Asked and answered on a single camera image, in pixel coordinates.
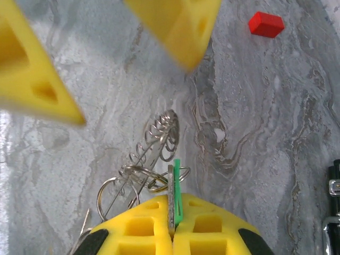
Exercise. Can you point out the black hard case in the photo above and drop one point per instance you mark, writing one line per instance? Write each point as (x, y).
(333, 210)

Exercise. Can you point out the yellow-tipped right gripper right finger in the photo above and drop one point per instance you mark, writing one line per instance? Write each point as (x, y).
(212, 239)

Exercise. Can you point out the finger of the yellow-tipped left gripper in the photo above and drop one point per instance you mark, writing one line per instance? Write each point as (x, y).
(180, 32)
(34, 71)

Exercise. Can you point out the red block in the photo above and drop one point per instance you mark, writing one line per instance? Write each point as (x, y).
(265, 25)

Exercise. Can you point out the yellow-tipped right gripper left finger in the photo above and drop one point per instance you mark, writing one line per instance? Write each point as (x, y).
(148, 239)

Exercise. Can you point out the key with green cover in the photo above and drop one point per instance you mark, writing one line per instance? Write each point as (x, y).
(176, 191)

